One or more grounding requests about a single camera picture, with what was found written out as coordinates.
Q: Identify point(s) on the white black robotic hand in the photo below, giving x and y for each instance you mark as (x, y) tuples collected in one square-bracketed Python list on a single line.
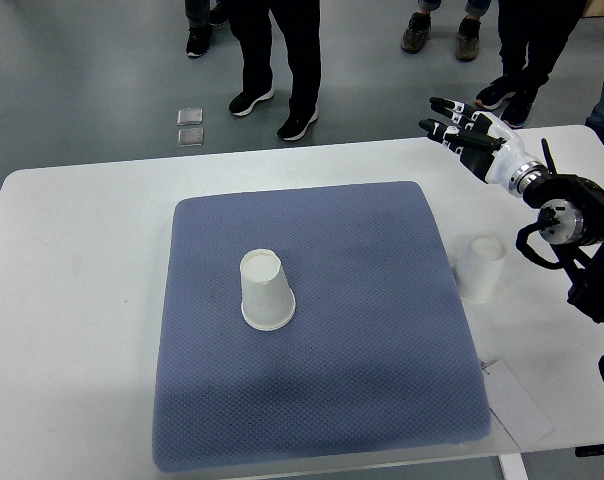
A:
[(485, 145)]

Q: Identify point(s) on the white paper cup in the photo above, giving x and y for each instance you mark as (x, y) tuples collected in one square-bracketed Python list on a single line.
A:
[(267, 301), (479, 267)]

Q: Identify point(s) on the person with dark sneakers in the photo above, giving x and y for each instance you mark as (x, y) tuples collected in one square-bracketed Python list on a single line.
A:
[(533, 34)]

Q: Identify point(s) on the person with brown shoes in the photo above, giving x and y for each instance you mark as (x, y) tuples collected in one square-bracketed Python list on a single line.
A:
[(467, 36)]

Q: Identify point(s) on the blue grey foam cushion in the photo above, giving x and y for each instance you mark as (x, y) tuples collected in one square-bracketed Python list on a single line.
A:
[(377, 355)]

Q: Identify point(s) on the white paper tag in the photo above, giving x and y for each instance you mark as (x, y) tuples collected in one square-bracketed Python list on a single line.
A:
[(513, 407)]

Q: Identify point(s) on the white paper cup on cushion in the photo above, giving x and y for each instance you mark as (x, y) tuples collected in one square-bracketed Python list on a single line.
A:
[(267, 301)]

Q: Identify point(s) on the upper metal floor plate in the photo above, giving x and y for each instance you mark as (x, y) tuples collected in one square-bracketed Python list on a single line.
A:
[(190, 116)]

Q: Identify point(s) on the person in grey trousers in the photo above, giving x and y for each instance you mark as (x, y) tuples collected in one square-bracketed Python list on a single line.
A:
[(202, 18)]

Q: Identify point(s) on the white table leg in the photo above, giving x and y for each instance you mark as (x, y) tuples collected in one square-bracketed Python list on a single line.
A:
[(512, 467)]

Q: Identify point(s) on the black table control panel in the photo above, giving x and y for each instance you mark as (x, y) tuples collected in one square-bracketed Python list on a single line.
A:
[(589, 451)]

